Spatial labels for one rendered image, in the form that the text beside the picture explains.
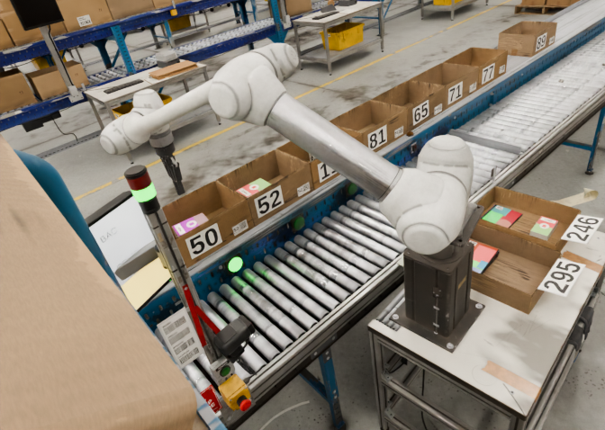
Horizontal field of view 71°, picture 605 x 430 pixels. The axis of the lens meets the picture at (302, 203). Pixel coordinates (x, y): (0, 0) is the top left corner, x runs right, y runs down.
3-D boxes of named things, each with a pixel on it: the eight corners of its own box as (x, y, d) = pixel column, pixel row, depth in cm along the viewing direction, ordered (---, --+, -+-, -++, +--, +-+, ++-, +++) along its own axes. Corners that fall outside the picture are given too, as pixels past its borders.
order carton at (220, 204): (184, 271, 188) (171, 241, 178) (156, 245, 208) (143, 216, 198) (255, 227, 207) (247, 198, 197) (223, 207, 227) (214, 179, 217)
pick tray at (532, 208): (552, 264, 175) (556, 245, 170) (464, 231, 200) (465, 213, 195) (577, 228, 190) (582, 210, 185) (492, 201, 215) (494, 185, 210)
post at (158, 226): (229, 428, 148) (132, 226, 99) (221, 418, 151) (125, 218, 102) (256, 405, 153) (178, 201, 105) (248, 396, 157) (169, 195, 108)
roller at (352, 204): (422, 245, 204) (422, 237, 201) (345, 208, 240) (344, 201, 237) (428, 240, 206) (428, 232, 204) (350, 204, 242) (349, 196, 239)
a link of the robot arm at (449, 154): (472, 191, 137) (480, 128, 125) (465, 225, 124) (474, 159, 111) (420, 184, 143) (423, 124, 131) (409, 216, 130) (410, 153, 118)
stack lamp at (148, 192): (139, 203, 99) (130, 182, 95) (131, 197, 102) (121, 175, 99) (159, 194, 101) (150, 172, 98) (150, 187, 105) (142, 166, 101)
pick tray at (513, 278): (528, 315, 156) (532, 296, 151) (434, 273, 181) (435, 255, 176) (558, 271, 171) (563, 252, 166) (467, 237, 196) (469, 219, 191)
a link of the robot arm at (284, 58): (246, 49, 133) (223, 63, 123) (293, 27, 123) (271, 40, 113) (266, 87, 138) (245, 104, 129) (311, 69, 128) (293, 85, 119)
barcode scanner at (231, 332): (263, 340, 135) (252, 321, 129) (233, 368, 130) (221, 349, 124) (251, 329, 140) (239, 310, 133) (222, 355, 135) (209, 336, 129)
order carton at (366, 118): (365, 160, 245) (362, 132, 235) (329, 147, 265) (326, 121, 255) (408, 133, 264) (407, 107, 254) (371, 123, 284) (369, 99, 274)
